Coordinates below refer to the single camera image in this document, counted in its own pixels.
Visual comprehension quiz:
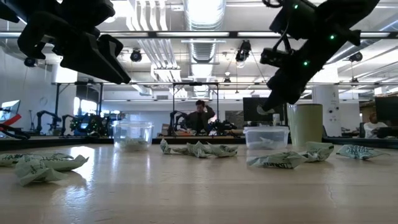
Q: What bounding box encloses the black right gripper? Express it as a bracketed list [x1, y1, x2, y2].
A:
[258, 51, 324, 114]

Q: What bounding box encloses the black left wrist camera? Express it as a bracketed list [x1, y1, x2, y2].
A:
[60, 0, 116, 30]

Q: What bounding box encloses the green white wrapper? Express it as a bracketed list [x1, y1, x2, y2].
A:
[159, 138, 174, 156]
[206, 142, 239, 158]
[246, 151, 308, 170]
[29, 154, 90, 172]
[119, 138, 135, 151]
[303, 141, 335, 163]
[133, 138, 149, 150]
[335, 144, 391, 161]
[172, 142, 213, 159]
[0, 152, 75, 167]
[248, 136, 282, 149]
[14, 157, 69, 187]

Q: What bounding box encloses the black hanging camera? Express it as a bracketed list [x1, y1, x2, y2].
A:
[129, 49, 143, 63]
[348, 51, 364, 63]
[24, 55, 38, 68]

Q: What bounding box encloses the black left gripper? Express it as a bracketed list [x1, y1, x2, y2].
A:
[17, 12, 132, 85]

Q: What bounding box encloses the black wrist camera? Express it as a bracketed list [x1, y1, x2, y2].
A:
[60, 0, 116, 30]
[260, 47, 293, 68]

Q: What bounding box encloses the black overhead camera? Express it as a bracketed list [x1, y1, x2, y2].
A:
[234, 40, 252, 68]

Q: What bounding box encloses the rectangular clear plastic container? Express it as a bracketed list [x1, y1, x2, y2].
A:
[243, 126, 290, 151]

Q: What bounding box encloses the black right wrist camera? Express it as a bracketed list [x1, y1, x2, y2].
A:
[260, 47, 293, 68]

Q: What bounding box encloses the tall green paper cup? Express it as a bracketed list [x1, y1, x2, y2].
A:
[286, 103, 324, 147]

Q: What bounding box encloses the round clear plastic container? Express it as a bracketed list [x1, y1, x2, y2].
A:
[112, 120, 154, 152]

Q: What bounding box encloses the black background rig frame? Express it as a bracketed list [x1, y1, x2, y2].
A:
[172, 82, 220, 137]
[51, 81, 105, 138]

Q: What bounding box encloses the silver ventilation duct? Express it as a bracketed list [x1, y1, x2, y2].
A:
[182, 0, 227, 98]

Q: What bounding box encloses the tilted computer screen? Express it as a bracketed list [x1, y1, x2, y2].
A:
[0, 100, 21, 126]

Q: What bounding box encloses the person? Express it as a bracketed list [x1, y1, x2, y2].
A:
[363, 112, 389, 139]
[185, 99, 216, 136]

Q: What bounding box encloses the black computer monitor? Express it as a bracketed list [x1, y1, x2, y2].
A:
[243, 97, 285, 127]
[374, 96, 398, 127]

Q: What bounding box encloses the white pillar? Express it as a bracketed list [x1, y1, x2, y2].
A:
[312, 67, 343, 138]

